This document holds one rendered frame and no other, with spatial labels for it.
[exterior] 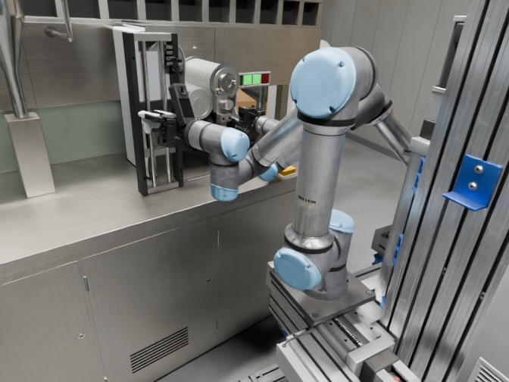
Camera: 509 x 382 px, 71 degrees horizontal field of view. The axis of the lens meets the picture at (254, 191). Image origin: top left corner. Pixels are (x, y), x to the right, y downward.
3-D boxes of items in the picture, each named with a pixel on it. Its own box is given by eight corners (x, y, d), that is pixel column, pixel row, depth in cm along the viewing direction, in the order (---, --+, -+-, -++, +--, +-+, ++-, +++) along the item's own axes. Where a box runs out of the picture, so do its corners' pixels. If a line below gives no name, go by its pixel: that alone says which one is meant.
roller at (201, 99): (186, 120, 142) (185, 89, 137) (159, 106, 160) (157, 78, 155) (213, 116, 149) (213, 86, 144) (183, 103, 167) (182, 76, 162)
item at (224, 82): (218, 77, 141) (233, 70, 144) (215, 76, 143) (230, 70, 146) (223, 95, 146) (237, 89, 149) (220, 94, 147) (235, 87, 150)
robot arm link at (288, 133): (371, 32, 79) (245, 150, 112) (352, 32, 71) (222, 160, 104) (402, 74, 78) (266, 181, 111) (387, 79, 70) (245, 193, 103)
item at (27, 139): (20, 202, 120) (-32, 14, 95) (14, 187, 130) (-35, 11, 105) (65, 192, 128) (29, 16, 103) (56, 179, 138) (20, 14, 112)
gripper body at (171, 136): (154, 143, 100) (185, 154, 94) (155, 112, 97) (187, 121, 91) (174, 140, 106) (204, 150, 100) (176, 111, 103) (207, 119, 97)
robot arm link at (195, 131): (199, 123, 89) (220, 122, 96) (186, 120, 91) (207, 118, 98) (197, 153, 92) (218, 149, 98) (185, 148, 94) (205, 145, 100)
